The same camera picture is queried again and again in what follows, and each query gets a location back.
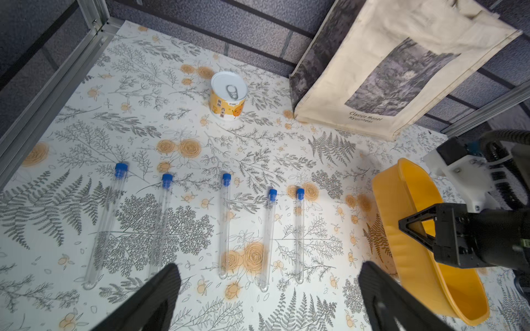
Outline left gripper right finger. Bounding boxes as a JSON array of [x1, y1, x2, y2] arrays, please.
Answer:
[[358, 261, 451, 330]]

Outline black corrugated cable conduit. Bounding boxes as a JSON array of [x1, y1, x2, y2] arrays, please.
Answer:
[[475, 129, 530, 210]]

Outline beige canvas tote bag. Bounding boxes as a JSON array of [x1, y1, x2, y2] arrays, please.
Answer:
[[289, 0, 520, 140]]

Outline yellow plastic tray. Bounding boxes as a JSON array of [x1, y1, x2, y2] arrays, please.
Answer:
[[371, 157, 491, 327]]

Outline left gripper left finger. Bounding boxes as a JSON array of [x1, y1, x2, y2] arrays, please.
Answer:
[[94, 263, 182, 330]]

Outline test tube blue cap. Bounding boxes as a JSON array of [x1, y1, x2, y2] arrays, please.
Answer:
[[294, 188, 305, 284], [219, 172, 231, 279], [149, 173, 173, 277], [83, 163, 128, 290], [259, 188, 277, 293]]

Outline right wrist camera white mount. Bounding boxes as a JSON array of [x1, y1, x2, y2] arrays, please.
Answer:
[[424, 137, 513, 214]]

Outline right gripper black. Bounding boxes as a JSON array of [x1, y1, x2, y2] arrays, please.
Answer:
[[398, 204, 529, 271]]

